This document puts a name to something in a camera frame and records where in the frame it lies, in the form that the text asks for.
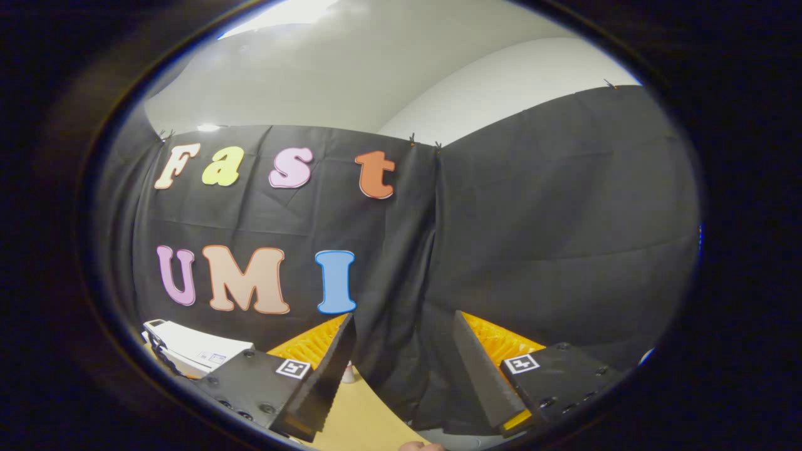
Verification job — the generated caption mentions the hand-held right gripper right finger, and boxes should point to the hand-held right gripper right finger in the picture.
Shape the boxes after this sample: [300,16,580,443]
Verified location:
[451,309,625,439]

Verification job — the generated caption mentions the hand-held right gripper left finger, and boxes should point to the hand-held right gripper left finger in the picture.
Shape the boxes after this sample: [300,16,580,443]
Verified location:
[193,313,357,443]

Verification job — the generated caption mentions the white microwave oven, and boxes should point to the white microwave oven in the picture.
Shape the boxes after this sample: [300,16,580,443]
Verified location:
[147,323,254,378]

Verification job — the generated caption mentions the black backdrop cloth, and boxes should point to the black backdrop cloth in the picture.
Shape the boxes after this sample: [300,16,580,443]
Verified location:
[91,85,701,433]

